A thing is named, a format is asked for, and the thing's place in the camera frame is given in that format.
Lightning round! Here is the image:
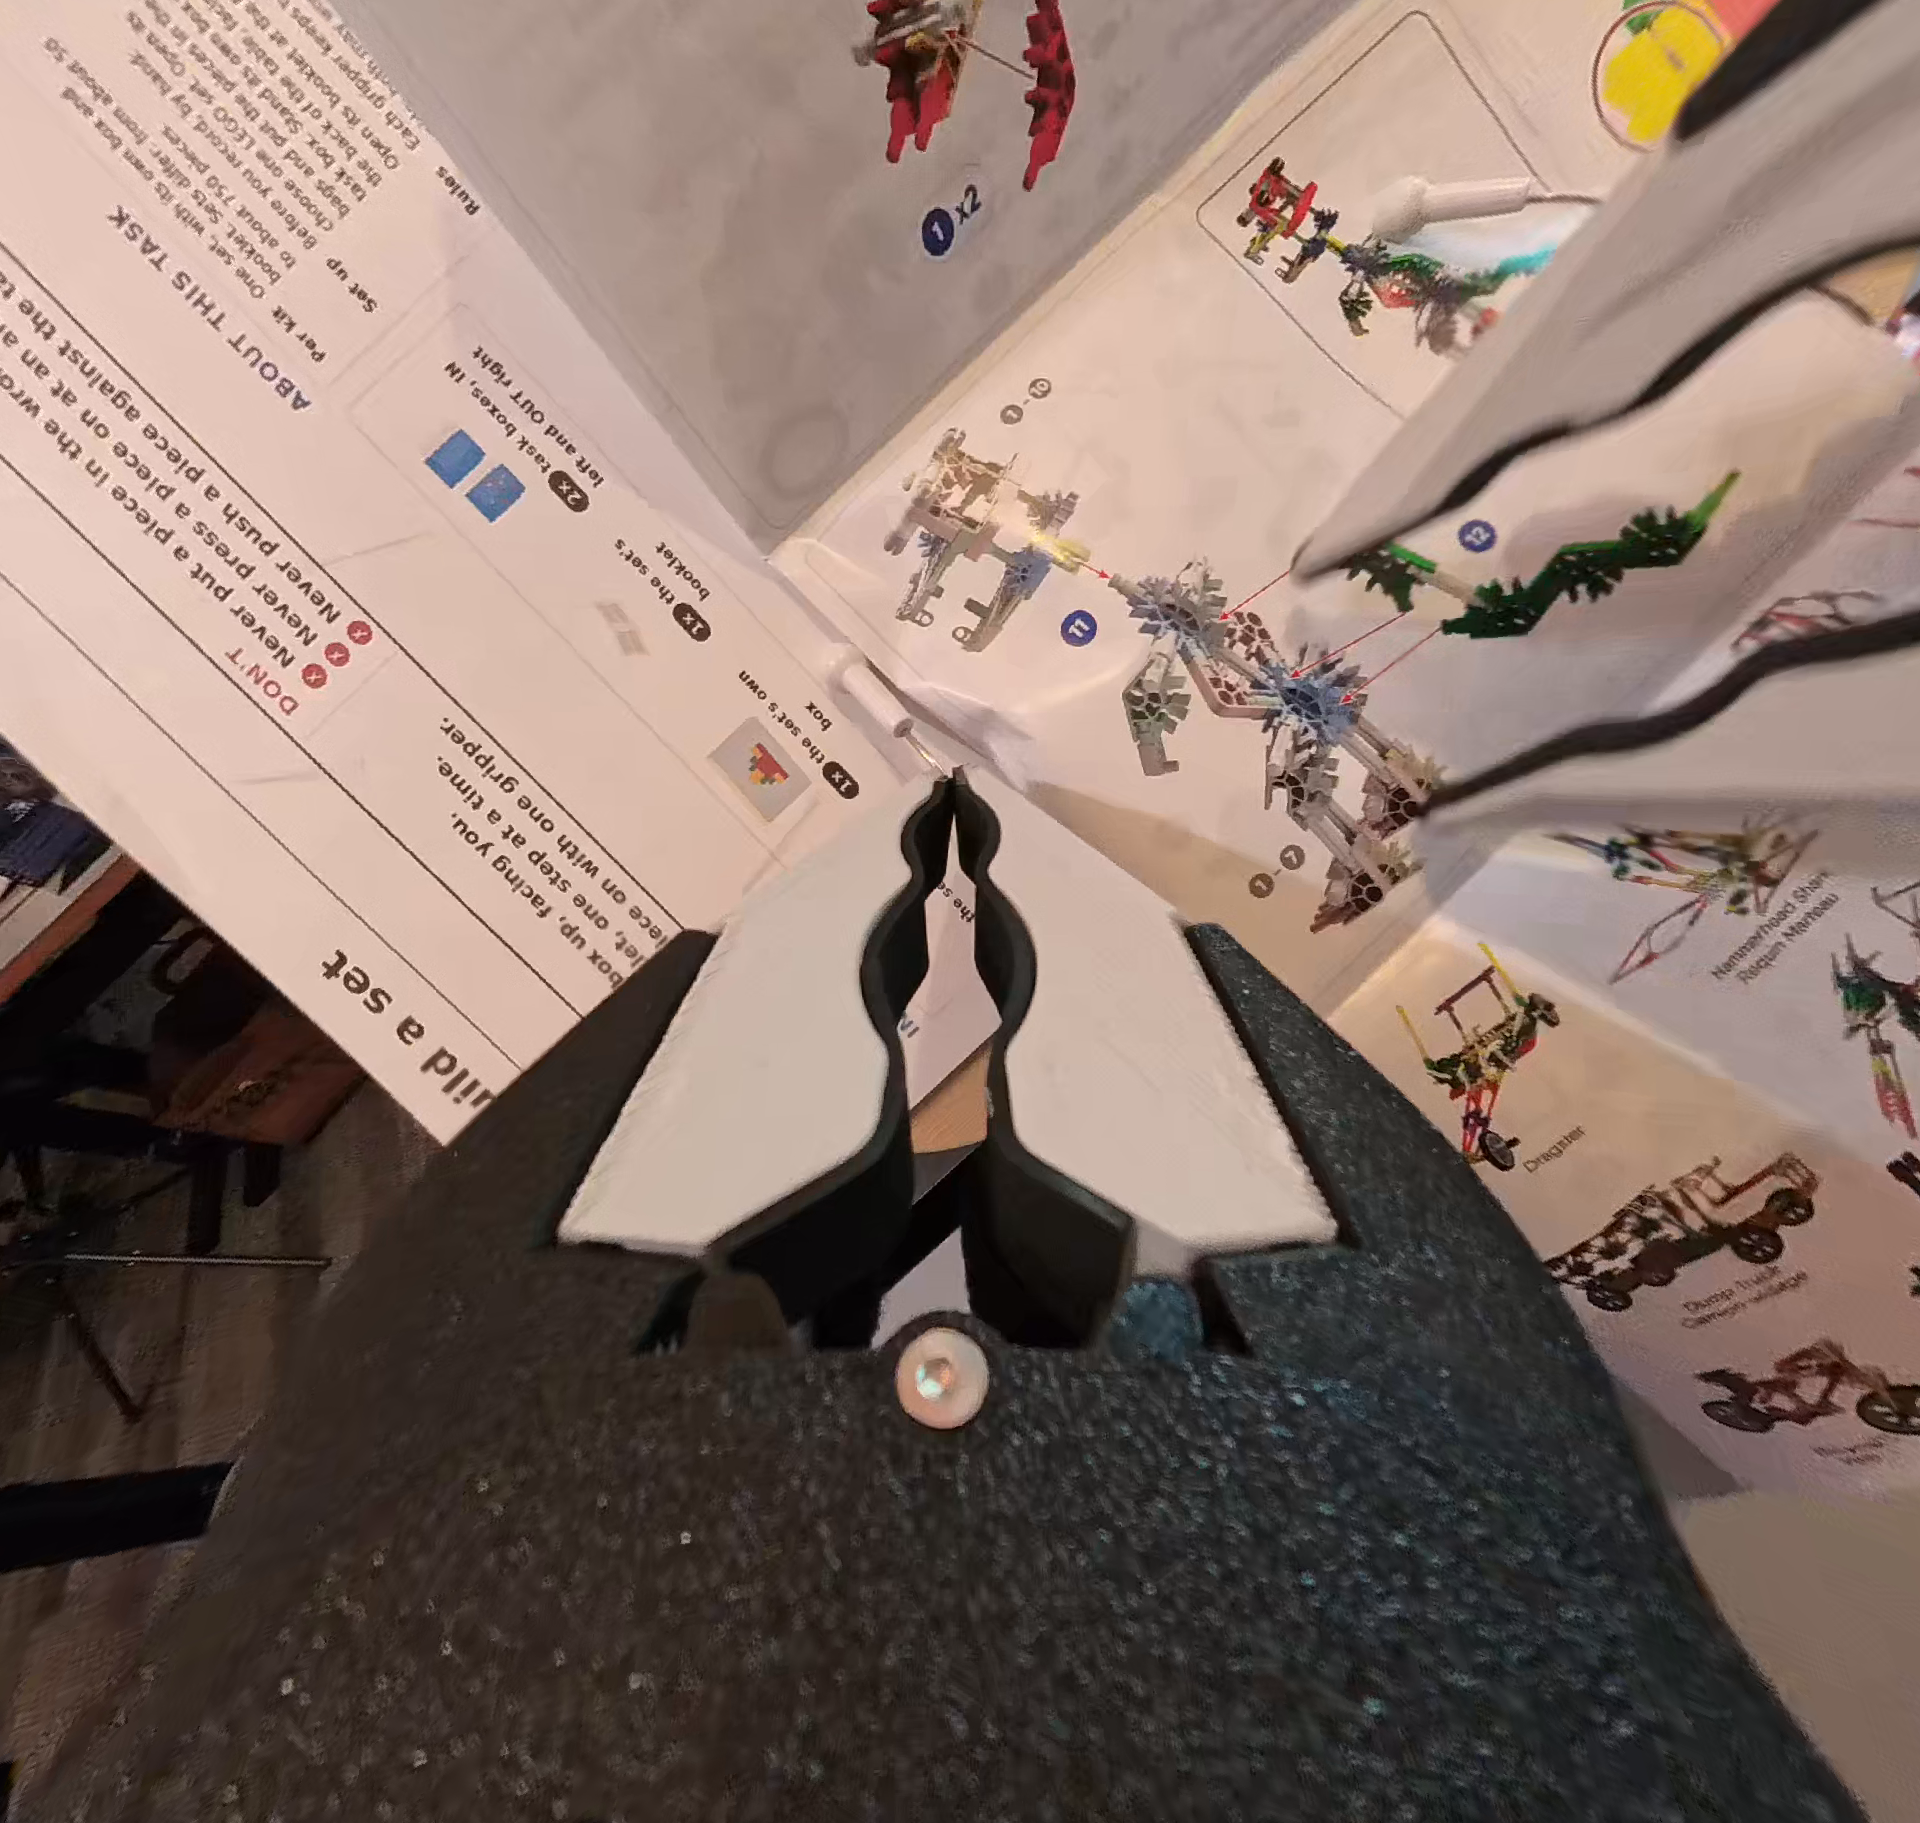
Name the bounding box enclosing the white task instruction board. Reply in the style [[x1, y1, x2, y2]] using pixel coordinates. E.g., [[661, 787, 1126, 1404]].
[[0, 0, 1824, 1150]]

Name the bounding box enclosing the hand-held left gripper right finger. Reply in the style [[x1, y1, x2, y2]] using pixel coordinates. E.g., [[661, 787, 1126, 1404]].
[[953, 773, 1342, 1277]]

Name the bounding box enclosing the building instruction sheet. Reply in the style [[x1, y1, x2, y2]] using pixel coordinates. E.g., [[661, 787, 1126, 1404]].
[[248, 0, 1920, 1496]]

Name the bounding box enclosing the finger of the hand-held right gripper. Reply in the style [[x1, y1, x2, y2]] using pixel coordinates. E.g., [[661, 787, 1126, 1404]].
[[1288, 0, 1920, 580], [1411, 619, 1920, 874]]

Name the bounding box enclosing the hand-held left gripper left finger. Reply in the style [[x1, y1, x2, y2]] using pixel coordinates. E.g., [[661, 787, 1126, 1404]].
[[556, 773, 954, 1267]]

